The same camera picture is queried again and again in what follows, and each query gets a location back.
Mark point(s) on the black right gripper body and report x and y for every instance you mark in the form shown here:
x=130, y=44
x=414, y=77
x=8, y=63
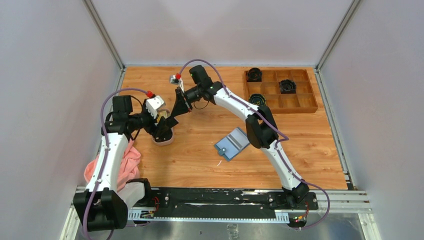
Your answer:
x=194, y=94

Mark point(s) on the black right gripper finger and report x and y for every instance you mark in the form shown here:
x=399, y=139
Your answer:
x=180, y=98
x=180, y=109

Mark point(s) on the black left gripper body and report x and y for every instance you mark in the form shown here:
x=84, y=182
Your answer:
x=143, y=120

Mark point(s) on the blue leather card holder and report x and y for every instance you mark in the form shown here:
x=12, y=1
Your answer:
x=232, y=144

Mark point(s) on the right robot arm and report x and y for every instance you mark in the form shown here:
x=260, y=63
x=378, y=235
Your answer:
x=261, y=129

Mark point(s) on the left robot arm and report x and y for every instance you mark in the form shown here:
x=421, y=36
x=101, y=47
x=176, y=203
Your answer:
x=109, y=159

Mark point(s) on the gold VIP card in tray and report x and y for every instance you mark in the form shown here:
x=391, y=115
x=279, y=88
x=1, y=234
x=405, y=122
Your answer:
x=163, y=114

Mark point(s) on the pink cloth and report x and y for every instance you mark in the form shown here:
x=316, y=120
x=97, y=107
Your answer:
x=129, y=166

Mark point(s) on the black rosette top left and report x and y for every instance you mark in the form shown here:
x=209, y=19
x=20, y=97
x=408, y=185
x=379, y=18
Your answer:
x=254, y=75

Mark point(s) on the black blue rosette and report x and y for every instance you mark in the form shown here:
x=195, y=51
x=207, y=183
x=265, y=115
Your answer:
x=257, y=99

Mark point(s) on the black rosette middle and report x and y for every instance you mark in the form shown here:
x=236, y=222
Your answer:
x=287, y=86

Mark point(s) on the wooden compartment tray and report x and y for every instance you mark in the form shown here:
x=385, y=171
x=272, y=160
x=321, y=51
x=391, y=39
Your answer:
x=302, y=102

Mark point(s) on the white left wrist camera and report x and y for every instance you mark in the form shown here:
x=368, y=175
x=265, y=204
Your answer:
x=154, y=104

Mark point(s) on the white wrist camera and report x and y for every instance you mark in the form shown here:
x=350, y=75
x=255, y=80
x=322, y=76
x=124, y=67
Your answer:
x=176, y=79
x=154, y=104

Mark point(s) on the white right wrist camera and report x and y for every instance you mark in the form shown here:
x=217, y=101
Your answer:
x=176, y=79

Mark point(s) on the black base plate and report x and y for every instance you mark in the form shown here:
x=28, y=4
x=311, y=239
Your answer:
x=218, y=204

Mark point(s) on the aluminium frame rail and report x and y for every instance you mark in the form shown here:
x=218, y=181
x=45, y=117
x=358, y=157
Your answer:
x=332, y=201

